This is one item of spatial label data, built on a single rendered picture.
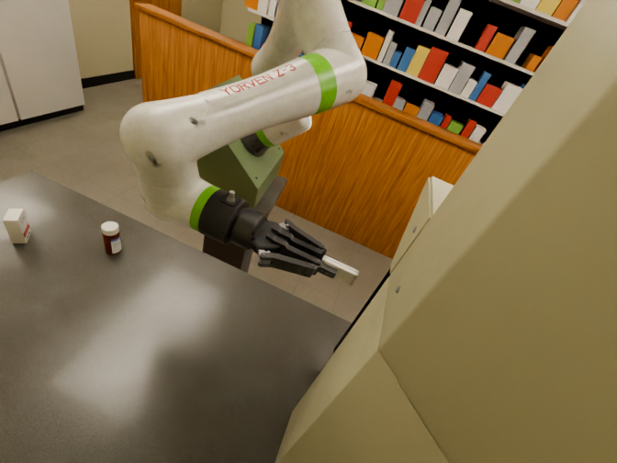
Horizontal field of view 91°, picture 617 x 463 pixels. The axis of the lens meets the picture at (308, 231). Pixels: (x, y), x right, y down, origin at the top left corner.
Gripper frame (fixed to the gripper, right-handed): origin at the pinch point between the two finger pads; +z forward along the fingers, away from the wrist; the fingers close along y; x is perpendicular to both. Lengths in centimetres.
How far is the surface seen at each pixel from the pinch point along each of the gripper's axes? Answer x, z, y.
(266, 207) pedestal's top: 34, -31, 52
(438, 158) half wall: 31, 43, 184
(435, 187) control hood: -23.1, 5.6, -3.3
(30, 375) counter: 34, -45, -27
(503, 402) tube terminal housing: -21.5, 10.9, -28.0
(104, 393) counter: 34, -31, -25
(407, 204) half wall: 74, 42, 183
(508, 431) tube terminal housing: -20.4, 11.8, -29.0
